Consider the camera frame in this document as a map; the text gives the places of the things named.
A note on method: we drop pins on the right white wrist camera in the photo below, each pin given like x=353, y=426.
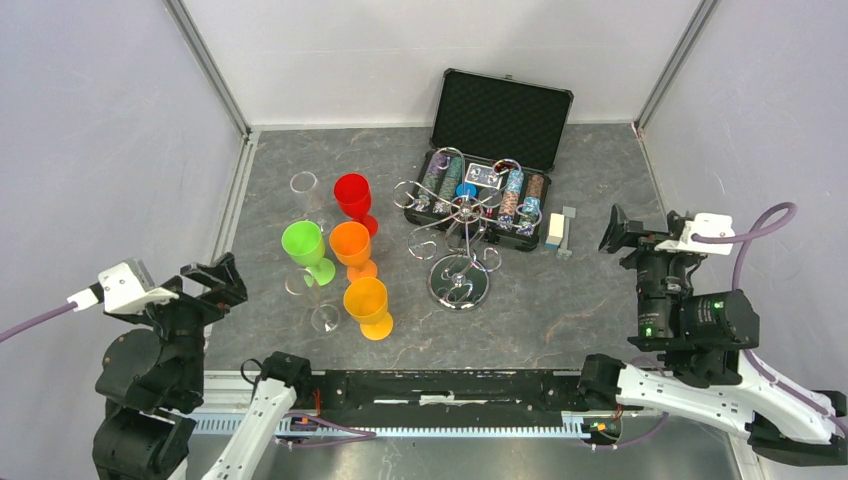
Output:
x=682, y=232

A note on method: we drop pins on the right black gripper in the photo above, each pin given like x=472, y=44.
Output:
x=647, y=238

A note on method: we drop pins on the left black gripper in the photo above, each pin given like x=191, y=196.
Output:
x=226, y=283

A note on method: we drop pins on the chrome wine glass rack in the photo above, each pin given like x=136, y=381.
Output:
x=463, y=236

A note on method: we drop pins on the blue playing card deck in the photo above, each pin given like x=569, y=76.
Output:
x=480, y=174

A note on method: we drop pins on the green plastic wine glass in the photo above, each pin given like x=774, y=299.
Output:
x=303, y=242

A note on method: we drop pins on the yellow plastic wine glass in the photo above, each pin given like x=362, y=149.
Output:
x=366, y=300

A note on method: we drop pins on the grey toy brick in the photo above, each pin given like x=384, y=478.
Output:
x=564, y=252

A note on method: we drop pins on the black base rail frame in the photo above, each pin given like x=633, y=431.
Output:
x=286, y=400

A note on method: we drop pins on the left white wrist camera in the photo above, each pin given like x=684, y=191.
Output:
x=123, y=289

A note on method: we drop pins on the clear wine glass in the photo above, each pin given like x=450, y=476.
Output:
x=304, y=290
x=310, y=197

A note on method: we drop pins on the white toy brick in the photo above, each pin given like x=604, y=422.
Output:
x=555, y=229

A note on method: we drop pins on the clear wine glass front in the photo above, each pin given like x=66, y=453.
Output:
x=310, y=197

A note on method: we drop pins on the red plastic wine glass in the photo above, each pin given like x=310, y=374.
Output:
x=353, y=195

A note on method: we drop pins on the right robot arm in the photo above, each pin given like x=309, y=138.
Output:
x=706, y=344

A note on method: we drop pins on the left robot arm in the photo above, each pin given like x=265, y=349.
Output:
x=153, y=376

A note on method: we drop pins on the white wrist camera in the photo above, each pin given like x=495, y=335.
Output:
x=123, y=289
x=682, y=232

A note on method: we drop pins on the orange plastic wine glass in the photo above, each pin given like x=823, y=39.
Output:
x=351, y=243

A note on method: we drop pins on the black poker chip case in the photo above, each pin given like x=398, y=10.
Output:
x=480, y=120

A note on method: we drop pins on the blue round chip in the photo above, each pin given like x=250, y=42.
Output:
x=466, y=190

